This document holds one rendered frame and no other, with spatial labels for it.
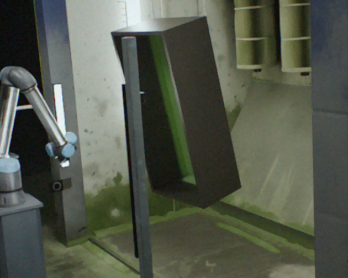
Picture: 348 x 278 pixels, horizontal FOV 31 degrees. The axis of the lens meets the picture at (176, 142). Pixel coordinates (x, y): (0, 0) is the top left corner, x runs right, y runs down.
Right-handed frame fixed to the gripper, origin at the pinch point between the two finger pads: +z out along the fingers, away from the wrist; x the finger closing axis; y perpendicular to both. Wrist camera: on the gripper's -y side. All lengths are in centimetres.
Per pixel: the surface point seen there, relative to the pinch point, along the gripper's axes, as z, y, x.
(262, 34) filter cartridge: -69, -171, 19
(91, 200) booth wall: 36.2, -14.7, 30.0
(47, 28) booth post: -46, -35, -76
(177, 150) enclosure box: -24, -65, 48
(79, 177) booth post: 23.8, -13.3, 12.7
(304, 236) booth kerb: -49, -83, 155
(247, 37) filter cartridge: -62, -163, 12
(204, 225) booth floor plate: 26, -73, 102
